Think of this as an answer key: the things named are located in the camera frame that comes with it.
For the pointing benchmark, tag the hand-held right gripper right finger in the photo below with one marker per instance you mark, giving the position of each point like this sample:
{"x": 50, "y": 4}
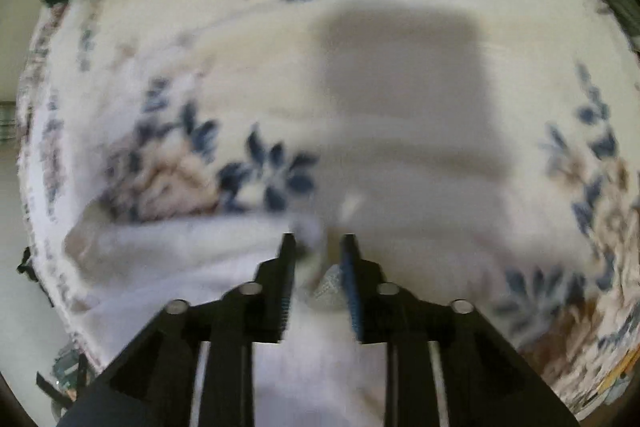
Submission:
{"x": 351, "y": 292}

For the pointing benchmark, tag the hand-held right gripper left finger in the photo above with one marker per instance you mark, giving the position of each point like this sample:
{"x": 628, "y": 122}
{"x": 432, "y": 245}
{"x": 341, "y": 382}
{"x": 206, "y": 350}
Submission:
{"x": 286, "y": 292}

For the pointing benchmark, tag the floral printed blanket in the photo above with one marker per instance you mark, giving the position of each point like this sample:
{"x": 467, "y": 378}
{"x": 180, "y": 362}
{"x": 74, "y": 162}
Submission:
{"x": 400, "y": 107}

